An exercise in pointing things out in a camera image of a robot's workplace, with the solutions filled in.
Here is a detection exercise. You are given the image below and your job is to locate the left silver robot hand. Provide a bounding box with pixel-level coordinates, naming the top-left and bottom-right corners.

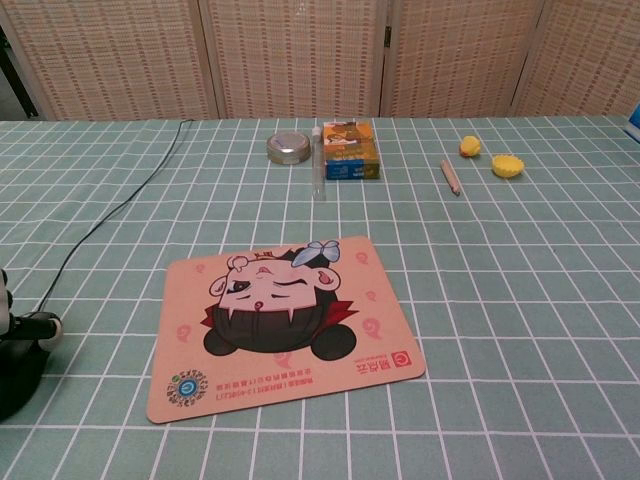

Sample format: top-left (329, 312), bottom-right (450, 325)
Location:
top-left (0, 267), bottom-right (65, 352)

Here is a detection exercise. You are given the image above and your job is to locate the pink cartoon mouse pad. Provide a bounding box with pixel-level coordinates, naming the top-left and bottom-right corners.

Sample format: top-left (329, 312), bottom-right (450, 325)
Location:
top-left (145, 235), bottom-right (428, 426)

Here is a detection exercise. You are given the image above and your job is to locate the woven bamboo screen panel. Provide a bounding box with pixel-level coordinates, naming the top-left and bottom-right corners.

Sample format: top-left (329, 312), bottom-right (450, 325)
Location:
top-left (378, 0), bottom-right (547, 119)
top-left (509, 0), bottom-right (640, 118)
top-left (0, 0), bottom-right (227, 122)
top-left (198, 0), bottom-right (397, 121)

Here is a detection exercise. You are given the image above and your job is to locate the round silver tin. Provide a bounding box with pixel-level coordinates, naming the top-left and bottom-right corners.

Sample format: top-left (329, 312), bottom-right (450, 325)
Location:
top-left (265, 131), bottom-right (309, 166)

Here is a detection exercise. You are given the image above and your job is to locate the clear glass tube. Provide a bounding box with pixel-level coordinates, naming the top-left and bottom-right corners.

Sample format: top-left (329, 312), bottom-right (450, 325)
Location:
top-left (310, 125), bottom-right (328, 203)

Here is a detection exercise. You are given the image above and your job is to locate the orange and blue carton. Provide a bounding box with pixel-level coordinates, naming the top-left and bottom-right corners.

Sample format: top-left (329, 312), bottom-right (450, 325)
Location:
top-left (321, 119), bottom-right (380, 182)

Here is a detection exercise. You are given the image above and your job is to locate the short wooden pencil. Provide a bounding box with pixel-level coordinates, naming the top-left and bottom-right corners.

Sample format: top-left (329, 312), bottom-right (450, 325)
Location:
top-left (439, 159), bottom-right (463, 198)

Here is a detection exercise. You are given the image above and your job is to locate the green grid tablecloth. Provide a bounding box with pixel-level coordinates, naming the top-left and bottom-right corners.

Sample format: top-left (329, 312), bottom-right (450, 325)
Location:
top-left (0, 115), bottom-right (640, 480)

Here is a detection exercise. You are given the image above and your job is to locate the yellow fluted cup mould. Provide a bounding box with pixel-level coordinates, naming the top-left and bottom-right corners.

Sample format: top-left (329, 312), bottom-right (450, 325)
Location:
top-left (490, 154), bottom-right (526, 179)

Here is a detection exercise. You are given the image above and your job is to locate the blue tissue pack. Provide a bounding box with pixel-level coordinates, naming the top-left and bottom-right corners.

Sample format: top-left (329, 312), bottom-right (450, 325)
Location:
top-left (624, 101), bottom-right (640, 142)

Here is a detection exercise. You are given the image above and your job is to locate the black mouse cable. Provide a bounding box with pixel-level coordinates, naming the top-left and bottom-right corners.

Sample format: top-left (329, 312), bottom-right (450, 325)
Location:
top-left (36, 118), bottom-right (197, 315)

